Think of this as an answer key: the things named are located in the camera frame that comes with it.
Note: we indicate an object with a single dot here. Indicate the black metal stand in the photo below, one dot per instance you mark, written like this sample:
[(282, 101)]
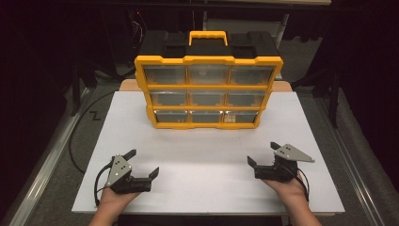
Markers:
[(75, 94), (335, 103)]

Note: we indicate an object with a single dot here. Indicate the person's right hand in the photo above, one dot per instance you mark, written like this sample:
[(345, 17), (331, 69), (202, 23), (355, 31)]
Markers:
[(290, 190)]

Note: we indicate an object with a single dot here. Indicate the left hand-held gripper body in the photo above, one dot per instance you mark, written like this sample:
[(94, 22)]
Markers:
[(117, 171)]

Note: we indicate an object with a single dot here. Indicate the yellow black organizer case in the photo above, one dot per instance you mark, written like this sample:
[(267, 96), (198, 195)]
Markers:
[(207, 50)]

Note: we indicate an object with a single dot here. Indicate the person's left hand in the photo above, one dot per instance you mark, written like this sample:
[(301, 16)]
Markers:
[(113, 200)]

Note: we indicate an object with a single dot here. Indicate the set of clear organizer drawers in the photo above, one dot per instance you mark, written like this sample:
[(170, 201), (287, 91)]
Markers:
[(207, 75)]

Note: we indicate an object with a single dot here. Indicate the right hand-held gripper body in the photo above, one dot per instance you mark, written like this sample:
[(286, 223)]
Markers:
[(291, 153)]

